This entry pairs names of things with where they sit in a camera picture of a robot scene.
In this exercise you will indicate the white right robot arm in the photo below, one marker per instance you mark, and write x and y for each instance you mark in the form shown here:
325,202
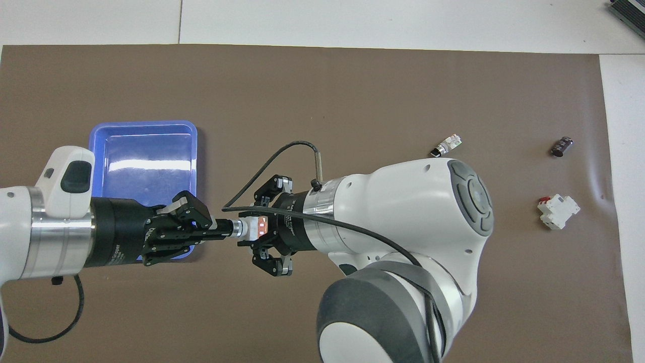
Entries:
403,212

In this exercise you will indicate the blue plastic tray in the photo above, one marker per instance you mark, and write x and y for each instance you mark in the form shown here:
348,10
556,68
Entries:
146,146

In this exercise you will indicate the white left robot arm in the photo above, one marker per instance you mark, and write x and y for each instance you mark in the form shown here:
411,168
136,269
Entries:
50,237

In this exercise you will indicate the brown table mat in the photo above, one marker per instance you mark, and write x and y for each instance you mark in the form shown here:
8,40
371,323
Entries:
322,85

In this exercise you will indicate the small selector switch black knob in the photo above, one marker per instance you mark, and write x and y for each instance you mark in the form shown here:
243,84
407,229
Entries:
252,228
447,146

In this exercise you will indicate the grey ribbed metal device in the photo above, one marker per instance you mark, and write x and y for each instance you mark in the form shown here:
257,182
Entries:
627,11

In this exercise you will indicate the white circuit breaker red lever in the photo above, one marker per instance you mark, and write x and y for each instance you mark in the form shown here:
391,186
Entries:
557,212

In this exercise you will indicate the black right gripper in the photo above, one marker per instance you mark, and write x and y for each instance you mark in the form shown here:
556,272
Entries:
292,222

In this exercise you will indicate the small dark cylindrical capacitor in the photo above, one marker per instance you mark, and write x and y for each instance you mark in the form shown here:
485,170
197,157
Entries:
562,146

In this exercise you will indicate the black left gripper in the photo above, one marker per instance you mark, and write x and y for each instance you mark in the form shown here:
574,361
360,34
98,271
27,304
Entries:
121,232

